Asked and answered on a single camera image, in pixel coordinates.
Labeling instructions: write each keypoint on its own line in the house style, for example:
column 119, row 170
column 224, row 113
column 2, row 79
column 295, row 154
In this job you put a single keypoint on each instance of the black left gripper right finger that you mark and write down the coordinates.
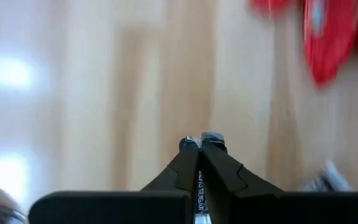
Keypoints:
column 275, row 208

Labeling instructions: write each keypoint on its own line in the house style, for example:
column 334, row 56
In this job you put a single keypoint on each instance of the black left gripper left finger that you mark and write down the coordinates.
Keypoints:
column 120, row 208

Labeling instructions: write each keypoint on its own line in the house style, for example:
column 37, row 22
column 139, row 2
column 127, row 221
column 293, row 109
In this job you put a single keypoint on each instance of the red KitKat candy bar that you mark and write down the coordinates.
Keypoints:
column 328, row 46

